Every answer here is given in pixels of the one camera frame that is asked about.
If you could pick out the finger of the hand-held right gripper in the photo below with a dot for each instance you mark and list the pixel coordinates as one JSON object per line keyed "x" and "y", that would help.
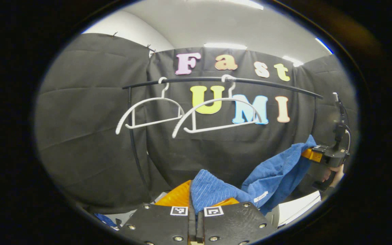
{"x": 313, "y": 154}

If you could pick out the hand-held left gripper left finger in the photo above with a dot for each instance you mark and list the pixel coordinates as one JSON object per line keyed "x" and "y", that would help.
{"x": 162, "y": 224}

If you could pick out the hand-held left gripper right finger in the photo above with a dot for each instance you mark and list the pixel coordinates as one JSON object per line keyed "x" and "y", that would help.
{"x": 233, "y": 224}

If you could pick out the white plastic hanger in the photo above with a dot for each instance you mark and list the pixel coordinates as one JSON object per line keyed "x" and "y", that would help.
{"x": 194, "y": 122}
{"x": 133, "y": 119}

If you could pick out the black clothes rack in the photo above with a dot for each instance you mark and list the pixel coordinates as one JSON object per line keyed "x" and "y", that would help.
{"x": 196, "y": 80}

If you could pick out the white flat board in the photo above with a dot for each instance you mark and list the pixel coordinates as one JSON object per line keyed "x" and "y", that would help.
{"x": 298, "y": 207}

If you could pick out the blue fabric piece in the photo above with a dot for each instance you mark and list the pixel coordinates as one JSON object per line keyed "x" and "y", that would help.
{"x": 104, "y": 219}

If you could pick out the black backdrop cloth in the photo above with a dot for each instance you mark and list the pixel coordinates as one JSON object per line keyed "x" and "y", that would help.
{"x": 80, "y": 102}

